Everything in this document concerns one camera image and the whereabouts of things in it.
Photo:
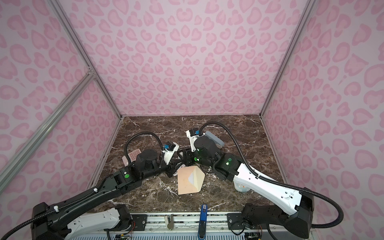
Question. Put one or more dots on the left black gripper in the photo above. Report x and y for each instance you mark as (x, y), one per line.
(172, 166)

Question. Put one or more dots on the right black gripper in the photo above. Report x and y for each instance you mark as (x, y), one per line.
(187, 157)

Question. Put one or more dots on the pink envelope with cream flap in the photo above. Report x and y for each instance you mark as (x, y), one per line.
(190, 180)

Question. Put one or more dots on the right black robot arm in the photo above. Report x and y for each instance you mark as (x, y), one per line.
(292, 209)

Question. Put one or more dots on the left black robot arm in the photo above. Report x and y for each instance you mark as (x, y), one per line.
(70, 219)

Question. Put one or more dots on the blue grey stapler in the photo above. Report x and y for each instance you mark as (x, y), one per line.
(219, 143)

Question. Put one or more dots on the beige hanging tag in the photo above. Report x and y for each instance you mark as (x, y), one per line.
(169, 221)

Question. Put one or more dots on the blue black clip tool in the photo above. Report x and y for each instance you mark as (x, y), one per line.
(203, 222)

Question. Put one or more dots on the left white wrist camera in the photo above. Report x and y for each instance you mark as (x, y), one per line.
(169, 149)

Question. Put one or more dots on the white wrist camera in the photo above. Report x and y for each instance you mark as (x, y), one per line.
(169, 149)
(192, 135)

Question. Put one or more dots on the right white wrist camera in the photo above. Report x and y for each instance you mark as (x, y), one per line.
(192, 135)

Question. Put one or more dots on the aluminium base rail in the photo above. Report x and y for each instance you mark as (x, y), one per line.
(151, 226)

